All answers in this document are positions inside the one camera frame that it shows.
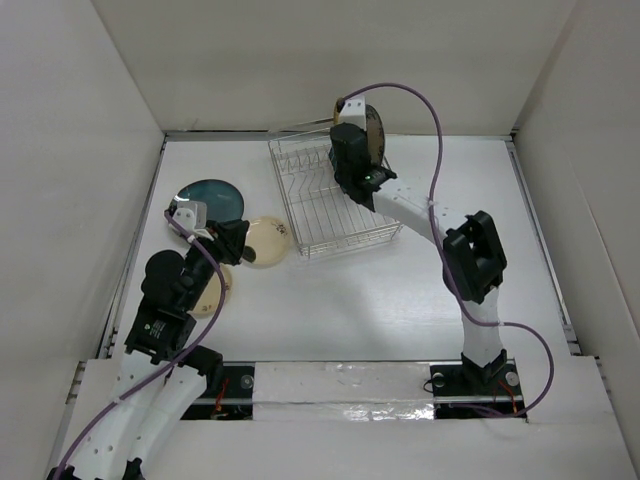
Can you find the cream plate with black blotch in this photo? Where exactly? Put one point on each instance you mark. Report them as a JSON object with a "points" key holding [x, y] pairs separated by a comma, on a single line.
{"points": [[267, 243]]}

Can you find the woven bamboo round plate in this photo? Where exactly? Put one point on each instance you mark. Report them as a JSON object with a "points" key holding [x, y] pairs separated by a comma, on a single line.
{"points": [[338, 106]]}

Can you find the round teal glazed plate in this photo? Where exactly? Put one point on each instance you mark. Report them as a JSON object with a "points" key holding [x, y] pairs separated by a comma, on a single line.
{"points": [[224, 201]]}

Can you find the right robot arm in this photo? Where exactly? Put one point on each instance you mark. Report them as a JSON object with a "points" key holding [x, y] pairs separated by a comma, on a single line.
{"points": [[469, 246]]}

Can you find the blue floral white plate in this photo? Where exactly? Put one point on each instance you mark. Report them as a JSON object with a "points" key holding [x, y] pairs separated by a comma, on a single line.
{"points": [[375, 135]]}

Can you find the wire dish rack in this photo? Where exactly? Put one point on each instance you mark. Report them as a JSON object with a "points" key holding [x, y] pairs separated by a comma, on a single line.
{"points": [[323, 219]]}

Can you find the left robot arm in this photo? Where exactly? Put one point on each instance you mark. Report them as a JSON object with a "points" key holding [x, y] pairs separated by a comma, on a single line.
{"points": [[163, 368]]}

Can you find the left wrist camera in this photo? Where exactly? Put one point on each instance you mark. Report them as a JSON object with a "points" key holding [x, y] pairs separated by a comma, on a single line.
{"points": [[188, 219]]}

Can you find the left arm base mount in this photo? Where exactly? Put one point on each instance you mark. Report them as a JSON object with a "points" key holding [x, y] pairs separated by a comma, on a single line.
{"points": [[232, 397]]}

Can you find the cream plate with small flowers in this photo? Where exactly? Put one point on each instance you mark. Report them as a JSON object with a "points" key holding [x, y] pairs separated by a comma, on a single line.
{"points": [[209, 299]]}

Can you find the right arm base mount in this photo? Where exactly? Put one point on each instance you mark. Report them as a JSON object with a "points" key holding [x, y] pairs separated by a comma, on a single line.
{"points": [[454, 397]]}

